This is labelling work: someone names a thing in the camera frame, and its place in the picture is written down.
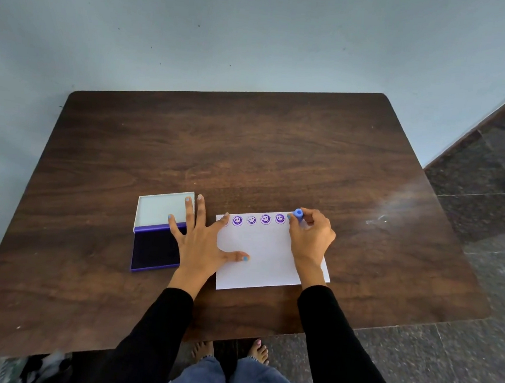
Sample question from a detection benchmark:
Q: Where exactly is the crumpled white plastic bag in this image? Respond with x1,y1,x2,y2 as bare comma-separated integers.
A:
20,347,73,383

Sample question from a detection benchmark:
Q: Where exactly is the person's left foot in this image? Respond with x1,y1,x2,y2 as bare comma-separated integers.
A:
191,339,216,363

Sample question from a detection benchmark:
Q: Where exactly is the white paper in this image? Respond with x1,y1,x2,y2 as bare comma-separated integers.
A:
209,207,337,300

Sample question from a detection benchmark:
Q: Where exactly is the person's right foot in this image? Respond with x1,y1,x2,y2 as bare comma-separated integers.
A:
246,338,272,367

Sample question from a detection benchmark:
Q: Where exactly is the purple ink stamp pad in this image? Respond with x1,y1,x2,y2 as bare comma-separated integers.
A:
129,186,197,278

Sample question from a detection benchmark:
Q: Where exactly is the person's right hand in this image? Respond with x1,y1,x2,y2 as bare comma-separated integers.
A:
283,206,339,271

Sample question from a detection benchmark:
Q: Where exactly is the person's foot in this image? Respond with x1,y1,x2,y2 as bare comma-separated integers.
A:
191,339,216,363
246,338,272,367

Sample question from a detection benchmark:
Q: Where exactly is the person's left forearm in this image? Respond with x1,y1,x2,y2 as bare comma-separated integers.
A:
85,259,212,383

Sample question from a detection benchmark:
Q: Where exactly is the person's right forearm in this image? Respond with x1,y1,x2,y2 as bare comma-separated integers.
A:
284,258,421,383

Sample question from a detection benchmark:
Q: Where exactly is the person's left hand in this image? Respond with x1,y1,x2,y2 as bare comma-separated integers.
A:
162,191,256,283

